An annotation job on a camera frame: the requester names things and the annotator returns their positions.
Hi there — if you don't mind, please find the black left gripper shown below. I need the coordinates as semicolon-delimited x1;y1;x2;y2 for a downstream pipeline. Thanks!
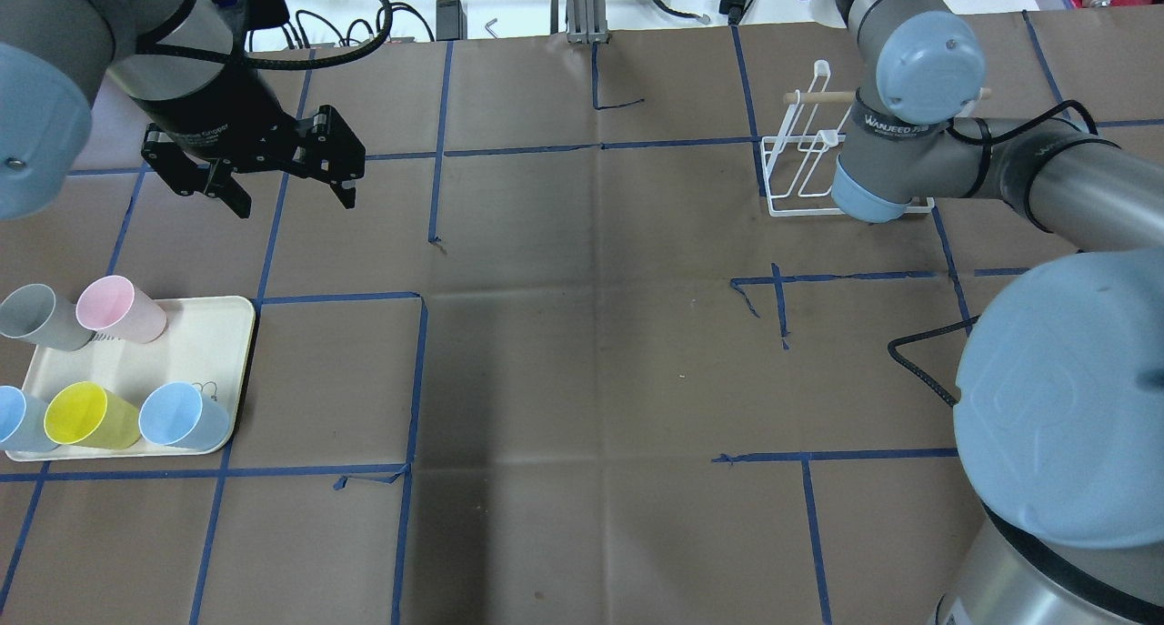
142;106;365;219

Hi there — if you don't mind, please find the light blue plastic cup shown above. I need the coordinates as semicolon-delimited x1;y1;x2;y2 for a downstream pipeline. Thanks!
139;383;230;452

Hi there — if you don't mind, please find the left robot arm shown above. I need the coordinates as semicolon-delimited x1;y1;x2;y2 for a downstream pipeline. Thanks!
1;0;386;220

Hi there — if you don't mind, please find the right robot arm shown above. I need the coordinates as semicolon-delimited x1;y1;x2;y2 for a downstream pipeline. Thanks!
831;0;1163;624

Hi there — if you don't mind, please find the pink plastic cup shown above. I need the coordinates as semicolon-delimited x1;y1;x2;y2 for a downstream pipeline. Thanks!
74;274;169;345

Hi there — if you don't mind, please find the grey plastic cup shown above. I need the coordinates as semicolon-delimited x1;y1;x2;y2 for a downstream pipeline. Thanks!
1;284;95;351

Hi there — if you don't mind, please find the yellow plastic cup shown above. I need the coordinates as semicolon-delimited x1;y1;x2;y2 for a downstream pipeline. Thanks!
43;381;141;450

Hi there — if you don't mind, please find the wooden rack dowel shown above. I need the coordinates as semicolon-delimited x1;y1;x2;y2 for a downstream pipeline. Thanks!
782;87;992;108

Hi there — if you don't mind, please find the cream bunny tray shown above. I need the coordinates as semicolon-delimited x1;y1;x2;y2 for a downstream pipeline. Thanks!
7;294;256;462

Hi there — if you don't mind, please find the aluminium frame post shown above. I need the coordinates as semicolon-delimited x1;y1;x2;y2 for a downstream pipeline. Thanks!
566;0;608;45

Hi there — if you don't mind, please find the white wire cup rack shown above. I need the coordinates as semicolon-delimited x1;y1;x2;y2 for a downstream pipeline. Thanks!
760;59;936;216

